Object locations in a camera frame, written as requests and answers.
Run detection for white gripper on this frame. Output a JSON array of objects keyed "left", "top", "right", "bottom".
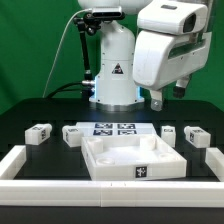
[{"left": 133, "top": 0, "right": 212, "bottom": 111}]

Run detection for white square tabletop part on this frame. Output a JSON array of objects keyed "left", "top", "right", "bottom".
[{"left": 81, "top": 134, "right": 187, "bottom": 181}]

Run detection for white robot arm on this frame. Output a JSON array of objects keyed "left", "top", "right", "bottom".
[{"left": 78, "top": 0, "right": 218, "bottom": 111}]

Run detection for white U-shaped fence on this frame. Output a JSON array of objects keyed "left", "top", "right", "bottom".
[{"left": 0, "top": 145, "right": 224, "bottom": 208}]

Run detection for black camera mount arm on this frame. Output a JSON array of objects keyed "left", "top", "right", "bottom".
[{"left": 73, "top": 13, "right": 101, "bottom": 100}]

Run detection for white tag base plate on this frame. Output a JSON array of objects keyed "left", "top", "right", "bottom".
[{"left": 76, "top": 122, "right": 156, "bottom": 136}]

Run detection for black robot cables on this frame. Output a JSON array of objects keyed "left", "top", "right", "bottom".
[{"left": 46, "top": 81, "right": 84, "bottom": 100}]

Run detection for grey camera on mount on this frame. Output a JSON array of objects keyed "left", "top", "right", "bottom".
[{"left": 91, "top": 6, "right": 123, "bottom": 19}]

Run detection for white camera cable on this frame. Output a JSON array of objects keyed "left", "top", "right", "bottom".
[{"left": 42, "top": 8, "right": 93, "bottom": 99}]

